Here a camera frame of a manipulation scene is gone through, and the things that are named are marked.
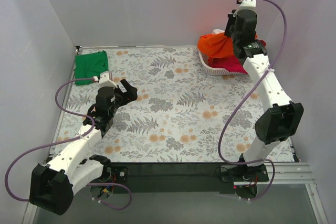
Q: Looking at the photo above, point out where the orange t-shirt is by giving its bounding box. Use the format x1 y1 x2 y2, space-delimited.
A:
197 33 234 59

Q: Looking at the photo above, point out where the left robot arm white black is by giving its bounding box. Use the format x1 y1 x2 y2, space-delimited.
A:
29 79 138 215

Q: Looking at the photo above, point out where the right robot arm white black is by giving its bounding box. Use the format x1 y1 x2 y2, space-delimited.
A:
225 9 304 181

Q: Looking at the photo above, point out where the white t-shirt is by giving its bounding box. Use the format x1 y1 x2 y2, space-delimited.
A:
212 29 225 35

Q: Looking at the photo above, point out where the dark red t-shirt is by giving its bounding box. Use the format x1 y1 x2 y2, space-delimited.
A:
253 33 266 48

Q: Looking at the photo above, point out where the magenta pink t-shirt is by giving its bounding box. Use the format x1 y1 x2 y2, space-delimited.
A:
208 56 247 74

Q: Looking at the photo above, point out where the folded green t-shirt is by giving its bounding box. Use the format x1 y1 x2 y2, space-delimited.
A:
75 50 109 79

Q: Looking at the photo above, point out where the white plastic laundry basket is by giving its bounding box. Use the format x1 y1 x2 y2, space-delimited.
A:
197 49 243 76

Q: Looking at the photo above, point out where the floral patterned table mat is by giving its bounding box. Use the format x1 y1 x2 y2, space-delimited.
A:
51 46 296 164

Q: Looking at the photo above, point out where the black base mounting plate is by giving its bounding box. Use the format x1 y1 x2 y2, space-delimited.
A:
95 163 270 194

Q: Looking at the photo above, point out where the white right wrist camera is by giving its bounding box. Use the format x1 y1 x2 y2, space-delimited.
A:
236 0 256 12

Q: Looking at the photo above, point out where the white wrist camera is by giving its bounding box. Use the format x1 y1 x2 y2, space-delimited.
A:
236 0 256 12
98 71 118 88

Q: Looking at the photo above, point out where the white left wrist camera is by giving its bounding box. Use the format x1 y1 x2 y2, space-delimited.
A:
98 71 118 88

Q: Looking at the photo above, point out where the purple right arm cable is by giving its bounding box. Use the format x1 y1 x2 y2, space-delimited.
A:
218 0 287 166

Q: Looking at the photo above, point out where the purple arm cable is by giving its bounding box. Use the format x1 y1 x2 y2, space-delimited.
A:
218 0 287 166
4 77 100 201

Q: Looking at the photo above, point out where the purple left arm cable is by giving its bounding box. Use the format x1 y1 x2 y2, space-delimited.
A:
4 77 100 201

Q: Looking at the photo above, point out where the aluminium frame rail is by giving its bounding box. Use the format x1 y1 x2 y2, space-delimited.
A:
33 162 316 187

